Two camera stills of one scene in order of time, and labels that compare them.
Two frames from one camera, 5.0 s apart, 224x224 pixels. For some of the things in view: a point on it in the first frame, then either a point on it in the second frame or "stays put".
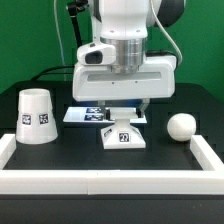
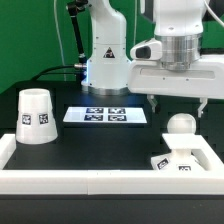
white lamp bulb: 181,127 stays put
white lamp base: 121,135 to 180,158
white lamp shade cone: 35,120 stays put
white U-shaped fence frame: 208,181 stays put
